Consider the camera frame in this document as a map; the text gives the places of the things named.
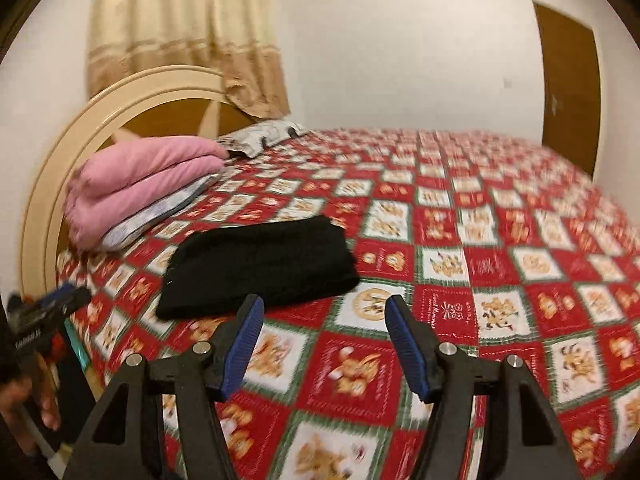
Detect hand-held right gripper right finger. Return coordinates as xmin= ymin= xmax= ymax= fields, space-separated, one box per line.
xmin=384 ymin=294 xmax=583 ymax=480

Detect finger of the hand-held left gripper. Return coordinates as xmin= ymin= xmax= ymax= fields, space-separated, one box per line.
xmin=31 ymin=283 xmax=94 ymax=311

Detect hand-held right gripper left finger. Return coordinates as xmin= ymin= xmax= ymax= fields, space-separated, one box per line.
xmin=75 ymin=294 xmax=266 ymax=480

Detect black pants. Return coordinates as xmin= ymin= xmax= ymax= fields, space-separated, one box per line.
xmin=155 ymin=214 xmax=362 ymax=321

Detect person's left hand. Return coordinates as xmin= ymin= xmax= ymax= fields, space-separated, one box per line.
xmin=0 ymin=377 xmax=62 ymax=432

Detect red printed patchwork bedspread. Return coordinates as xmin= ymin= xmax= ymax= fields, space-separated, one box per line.
xmin=52 ymin=127 xmax=640 ymax=480

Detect pale floral pillow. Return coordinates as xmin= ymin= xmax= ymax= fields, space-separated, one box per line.
xmin=97 ymin=172 xmax=222 ymax=252

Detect cream round headboard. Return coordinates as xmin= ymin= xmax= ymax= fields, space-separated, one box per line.
xmin=20 ymin=65 xmax=262 ymax=302

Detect pink folded blanket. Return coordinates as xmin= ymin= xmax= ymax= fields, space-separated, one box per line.
xmin=65 ymin=137 xmax=231 ymax=254

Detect white ruffled pillow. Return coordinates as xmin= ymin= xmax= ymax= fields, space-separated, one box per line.
xmin=215 ymin=119 xmax=312 ymax=159

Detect beige patterned curtain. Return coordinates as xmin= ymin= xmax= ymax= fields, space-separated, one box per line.
xmin=87 ymin=0 xmax=292 ymax=121

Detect brown wooden door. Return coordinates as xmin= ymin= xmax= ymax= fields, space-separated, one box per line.
xmin=531 ymin=0 xmax=602 ymax=182

